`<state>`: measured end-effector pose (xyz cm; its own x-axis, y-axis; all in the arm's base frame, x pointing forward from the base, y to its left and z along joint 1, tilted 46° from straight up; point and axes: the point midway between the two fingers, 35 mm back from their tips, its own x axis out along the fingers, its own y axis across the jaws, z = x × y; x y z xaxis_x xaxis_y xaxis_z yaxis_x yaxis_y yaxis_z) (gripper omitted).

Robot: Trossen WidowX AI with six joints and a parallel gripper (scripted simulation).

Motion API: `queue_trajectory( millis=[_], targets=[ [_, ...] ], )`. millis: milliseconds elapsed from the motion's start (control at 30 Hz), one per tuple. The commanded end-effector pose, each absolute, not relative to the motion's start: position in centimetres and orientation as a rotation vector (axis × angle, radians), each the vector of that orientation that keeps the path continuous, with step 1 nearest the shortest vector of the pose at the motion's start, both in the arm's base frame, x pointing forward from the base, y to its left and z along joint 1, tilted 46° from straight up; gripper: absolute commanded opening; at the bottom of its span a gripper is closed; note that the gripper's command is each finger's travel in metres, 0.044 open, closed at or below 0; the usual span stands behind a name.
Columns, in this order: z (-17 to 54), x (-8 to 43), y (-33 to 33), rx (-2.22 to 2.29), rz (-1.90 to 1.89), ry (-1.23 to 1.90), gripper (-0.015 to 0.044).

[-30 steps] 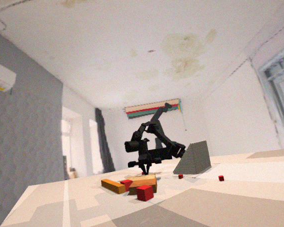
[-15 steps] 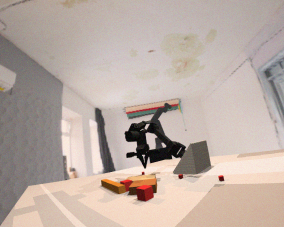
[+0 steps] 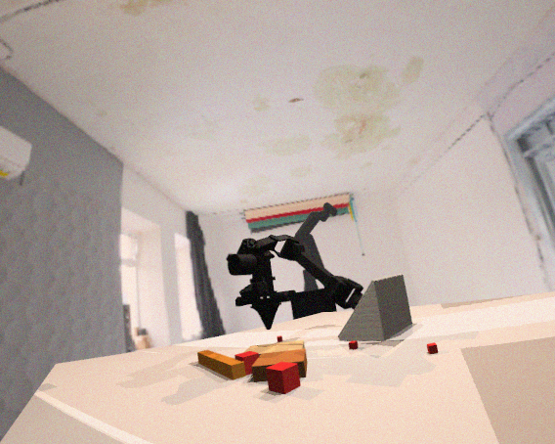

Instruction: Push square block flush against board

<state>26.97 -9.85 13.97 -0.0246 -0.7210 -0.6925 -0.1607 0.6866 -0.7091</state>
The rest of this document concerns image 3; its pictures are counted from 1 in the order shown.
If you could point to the orange long board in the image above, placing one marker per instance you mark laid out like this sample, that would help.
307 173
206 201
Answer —
221 364

